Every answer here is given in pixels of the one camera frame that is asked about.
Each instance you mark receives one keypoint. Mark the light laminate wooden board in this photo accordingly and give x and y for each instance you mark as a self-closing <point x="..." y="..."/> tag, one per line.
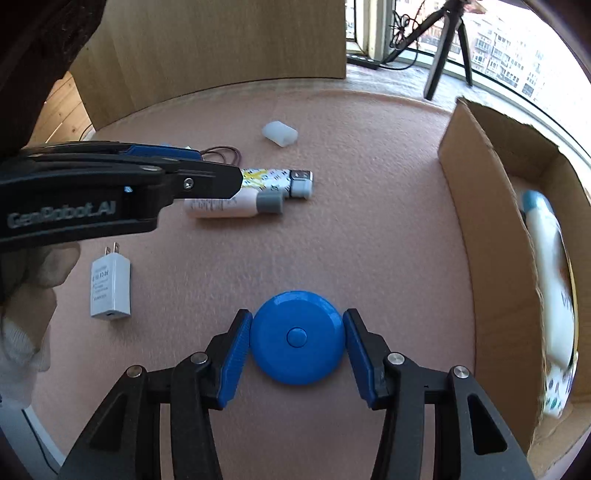
<point x="221" y="50"/>

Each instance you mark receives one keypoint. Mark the person's left hand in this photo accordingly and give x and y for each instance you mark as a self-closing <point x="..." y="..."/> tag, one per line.
<point x="46" y="267"/>

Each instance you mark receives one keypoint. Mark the white charger plug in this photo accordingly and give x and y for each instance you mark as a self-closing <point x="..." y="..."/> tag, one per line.
<point x="110" y="286"/>

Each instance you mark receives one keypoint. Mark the blue round tape measure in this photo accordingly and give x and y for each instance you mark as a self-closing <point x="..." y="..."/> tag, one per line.
<point x="298" y="337"/>

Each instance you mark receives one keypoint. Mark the printed tissue pack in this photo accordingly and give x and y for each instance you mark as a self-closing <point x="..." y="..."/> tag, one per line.
<point x="556" y="392"/>

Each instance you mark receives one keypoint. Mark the person's left forearm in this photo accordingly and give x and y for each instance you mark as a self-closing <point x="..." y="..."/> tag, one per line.
<point x="21" y="364"/>

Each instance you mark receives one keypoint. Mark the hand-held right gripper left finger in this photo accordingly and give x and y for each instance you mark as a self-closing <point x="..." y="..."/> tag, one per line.
<point x="233" y="360"/>

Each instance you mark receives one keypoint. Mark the plain white bottle grey cap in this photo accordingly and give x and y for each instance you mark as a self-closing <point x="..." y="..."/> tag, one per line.
<point x="231" y="205"/>

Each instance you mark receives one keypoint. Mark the plaid blanket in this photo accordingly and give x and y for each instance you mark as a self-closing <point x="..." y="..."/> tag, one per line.
<point x="397" y="85"/>

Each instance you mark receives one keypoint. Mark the yellow notebook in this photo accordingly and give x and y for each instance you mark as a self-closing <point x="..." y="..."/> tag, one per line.
<point x="574" y="295"/>

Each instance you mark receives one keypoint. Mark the black tripod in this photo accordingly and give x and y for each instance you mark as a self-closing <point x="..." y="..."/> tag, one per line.
<point x="443" y="50"/>

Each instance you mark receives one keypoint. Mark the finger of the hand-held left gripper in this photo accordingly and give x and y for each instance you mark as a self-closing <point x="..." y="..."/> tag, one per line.
<point x="203" y="182"/>
<point x="166" y="152"/>

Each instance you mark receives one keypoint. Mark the person's dark clothing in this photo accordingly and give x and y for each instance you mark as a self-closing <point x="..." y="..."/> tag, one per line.
<point x="41" y="60"/>

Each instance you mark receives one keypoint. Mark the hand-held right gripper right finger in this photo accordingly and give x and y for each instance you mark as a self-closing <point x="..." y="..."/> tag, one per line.
<point x="358" y="360"/>

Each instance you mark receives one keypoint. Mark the pine slat panel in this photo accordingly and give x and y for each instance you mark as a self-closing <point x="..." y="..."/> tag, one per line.
<point x="64" y="110"/>

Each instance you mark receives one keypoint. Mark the white lotion bottle blue cap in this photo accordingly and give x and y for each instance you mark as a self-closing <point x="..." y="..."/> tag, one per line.
<point x="549" y="277"/>

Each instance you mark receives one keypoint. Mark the cardboard box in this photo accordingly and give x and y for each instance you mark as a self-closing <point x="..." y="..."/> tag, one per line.
<point x="494" y="258"/>

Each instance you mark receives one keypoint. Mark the translucent white plastic cap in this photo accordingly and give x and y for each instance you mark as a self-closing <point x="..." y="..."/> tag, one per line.
<point x="279" y="133"/>

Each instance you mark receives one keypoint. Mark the patterned small bottle grey cap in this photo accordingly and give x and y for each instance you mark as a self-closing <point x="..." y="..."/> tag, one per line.
<point x="277" y="182"/>

